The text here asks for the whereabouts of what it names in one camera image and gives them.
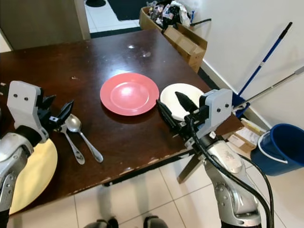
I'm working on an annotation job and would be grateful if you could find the grey door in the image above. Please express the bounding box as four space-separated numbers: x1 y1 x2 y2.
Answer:
0 0 91 51

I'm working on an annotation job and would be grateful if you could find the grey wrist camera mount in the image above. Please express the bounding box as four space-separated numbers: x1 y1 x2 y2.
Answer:
7 81 44 131
199 89 234 138

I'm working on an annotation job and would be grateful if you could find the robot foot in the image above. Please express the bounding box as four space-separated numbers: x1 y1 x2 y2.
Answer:
83 216 120 228
140 215 170 228

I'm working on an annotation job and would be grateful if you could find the pink plate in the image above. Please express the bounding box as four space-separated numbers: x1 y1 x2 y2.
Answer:
100 72 160 117

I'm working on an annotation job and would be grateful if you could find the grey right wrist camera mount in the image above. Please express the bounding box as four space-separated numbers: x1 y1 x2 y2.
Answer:
199 89 234 138

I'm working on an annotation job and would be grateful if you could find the blue bucket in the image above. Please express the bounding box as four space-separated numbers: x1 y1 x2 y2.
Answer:
250 123 304 177

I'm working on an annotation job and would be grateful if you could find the brown cardboard box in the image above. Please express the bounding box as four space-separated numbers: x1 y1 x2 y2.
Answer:
140 6 209 73

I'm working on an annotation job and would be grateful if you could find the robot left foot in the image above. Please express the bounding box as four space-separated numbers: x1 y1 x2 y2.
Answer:
83 216 120 228

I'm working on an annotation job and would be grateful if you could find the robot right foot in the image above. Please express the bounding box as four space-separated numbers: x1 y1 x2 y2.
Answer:
140 215 170 228

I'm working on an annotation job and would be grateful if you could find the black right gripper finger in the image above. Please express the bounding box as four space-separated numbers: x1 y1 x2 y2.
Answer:
175 91 198 115
155 99 187 135

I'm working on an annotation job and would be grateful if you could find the blue mop handle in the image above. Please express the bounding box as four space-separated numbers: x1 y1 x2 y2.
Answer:
237 21 294 98

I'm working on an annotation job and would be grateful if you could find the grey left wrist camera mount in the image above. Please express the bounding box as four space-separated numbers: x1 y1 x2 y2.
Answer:
7 81 44 131

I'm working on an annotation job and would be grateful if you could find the large steel spoon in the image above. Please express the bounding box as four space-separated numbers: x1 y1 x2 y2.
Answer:
65 114 104 163

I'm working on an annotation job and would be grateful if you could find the yellow plate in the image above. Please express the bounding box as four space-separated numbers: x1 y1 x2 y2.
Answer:
9 138 59 216

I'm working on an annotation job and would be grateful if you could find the flat labelled carton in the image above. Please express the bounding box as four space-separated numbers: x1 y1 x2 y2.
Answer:
227 119 265 153

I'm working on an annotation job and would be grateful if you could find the small steel spoon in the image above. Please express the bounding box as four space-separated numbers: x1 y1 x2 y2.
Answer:
60 124 86 166

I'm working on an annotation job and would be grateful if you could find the black floor mat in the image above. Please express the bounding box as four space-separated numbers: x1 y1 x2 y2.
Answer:
105 0 148 21

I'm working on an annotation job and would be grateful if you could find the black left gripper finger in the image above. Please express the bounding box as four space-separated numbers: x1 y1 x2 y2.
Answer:
57 99 75 127
40 95 57 113

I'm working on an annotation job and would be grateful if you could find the dark wooden dining table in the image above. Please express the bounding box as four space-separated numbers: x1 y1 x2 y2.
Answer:
0 28 244 217

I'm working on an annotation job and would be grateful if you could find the white bowl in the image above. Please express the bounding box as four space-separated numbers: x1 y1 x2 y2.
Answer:
160 83 205 121

